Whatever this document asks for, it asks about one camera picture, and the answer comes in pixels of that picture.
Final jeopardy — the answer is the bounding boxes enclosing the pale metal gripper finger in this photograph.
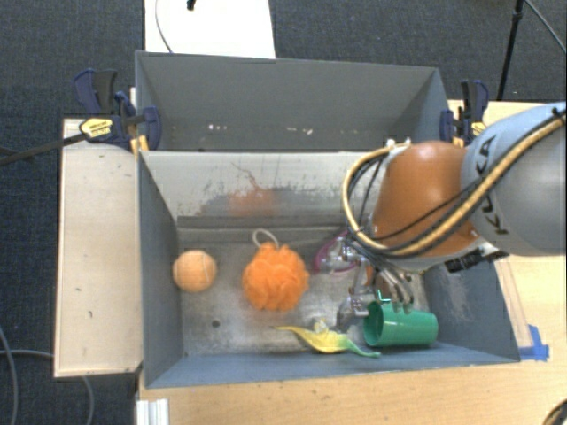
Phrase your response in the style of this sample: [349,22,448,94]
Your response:
[336,294,370,332]
[319,246,356,275]

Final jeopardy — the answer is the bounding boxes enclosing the purple plastic cup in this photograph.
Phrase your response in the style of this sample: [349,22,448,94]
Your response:
[313,231,353,277]

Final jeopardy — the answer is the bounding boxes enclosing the yellow and green toy dinosaur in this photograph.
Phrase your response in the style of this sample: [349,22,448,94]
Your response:
[275,318,382,359]

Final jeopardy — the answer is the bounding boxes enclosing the green plastic cup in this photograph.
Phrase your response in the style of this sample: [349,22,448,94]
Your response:
[362,300,439,349]

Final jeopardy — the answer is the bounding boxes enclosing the orange mesh bath sponge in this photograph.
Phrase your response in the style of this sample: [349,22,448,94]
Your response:
[241,228,311,313]

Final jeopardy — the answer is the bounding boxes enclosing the orange ball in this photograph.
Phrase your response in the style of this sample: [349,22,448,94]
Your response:
[171,249,219,293]

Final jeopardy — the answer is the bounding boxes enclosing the grey metal bin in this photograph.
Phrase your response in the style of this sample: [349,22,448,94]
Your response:
[134,50,522,390]

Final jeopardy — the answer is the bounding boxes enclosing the pale wood board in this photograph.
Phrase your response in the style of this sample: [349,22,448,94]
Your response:
[53,118,144,378]

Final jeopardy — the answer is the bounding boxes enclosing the black cylinder on white bracket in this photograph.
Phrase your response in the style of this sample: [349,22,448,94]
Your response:
[444,242,509,274]

